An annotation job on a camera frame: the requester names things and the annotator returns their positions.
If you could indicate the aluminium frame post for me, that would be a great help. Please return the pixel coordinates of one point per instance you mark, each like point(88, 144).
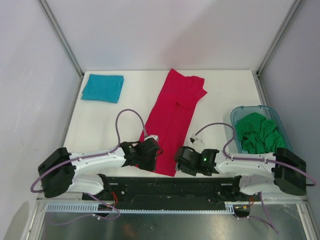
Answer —
point(284, 27)
point(55, 26)

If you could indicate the folded teal t shirt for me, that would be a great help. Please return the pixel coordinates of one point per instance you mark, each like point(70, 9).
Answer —
point(103, 88)

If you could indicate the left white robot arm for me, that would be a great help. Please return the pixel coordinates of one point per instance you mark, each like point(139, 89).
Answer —
point(64, 172)

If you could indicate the green t shirt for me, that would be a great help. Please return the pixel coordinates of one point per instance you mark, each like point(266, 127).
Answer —
point(258, 134)

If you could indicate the red t shirt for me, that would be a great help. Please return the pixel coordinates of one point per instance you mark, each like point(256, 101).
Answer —
point(171, 116)

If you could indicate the white slotted cable duct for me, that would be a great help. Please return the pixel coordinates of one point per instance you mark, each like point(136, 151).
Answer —
point(97, 208)

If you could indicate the translucent blue plastic bin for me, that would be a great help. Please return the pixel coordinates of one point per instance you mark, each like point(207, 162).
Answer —
point(241, 111)

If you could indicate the right aluminium frame post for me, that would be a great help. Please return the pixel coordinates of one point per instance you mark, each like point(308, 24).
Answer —
point(284, 27)

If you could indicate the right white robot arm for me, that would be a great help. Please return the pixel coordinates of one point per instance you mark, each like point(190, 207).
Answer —
point(254, 173)

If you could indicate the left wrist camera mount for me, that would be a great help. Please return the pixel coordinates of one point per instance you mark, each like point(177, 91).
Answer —
point(155, 137)

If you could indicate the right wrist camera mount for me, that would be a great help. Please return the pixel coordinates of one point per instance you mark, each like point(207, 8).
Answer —
point(197, 144)

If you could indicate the left aluminium frame post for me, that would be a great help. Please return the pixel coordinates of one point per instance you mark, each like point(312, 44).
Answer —
point(55, 26)

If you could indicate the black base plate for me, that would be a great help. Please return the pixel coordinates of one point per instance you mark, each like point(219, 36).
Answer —
point(126, 188)

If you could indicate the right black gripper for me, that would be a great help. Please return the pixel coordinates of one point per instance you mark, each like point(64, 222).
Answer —
point(184, 169)

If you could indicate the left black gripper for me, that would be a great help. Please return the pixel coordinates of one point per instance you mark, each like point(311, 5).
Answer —
point(151, 166)

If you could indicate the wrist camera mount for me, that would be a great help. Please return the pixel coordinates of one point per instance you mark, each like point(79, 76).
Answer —
point(155, 137)
point(197, 144)

